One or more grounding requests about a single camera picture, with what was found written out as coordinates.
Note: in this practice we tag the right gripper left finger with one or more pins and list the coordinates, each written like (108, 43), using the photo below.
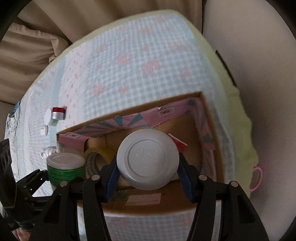
(59, 219)

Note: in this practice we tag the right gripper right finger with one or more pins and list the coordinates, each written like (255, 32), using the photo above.
(238, 219)

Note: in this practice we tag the green label white jar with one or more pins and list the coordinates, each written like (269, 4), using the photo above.
(65, 167)

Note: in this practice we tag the yellow tape roll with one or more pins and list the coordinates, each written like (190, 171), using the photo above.
(95, 159)

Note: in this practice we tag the pale green white-lid jar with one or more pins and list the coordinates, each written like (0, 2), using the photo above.
(48, 119)

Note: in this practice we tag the red Marubi carton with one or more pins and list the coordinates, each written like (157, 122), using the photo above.
(181, 146)

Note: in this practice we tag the red silver small jar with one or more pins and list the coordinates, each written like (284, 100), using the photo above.
(58, 113)

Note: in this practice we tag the white round lid jar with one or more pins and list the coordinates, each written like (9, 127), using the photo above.
(147, 159)

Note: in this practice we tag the small white medicine bottle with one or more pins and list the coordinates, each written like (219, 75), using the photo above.
(45, 152)

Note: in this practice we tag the pink patterned cardboard box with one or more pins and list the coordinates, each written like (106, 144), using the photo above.
(186, 117)

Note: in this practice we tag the light blue checkered tablecloth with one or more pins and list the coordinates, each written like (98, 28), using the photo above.
(131, 62)

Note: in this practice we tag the pink ring object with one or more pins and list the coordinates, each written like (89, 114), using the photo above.
(257, 176)

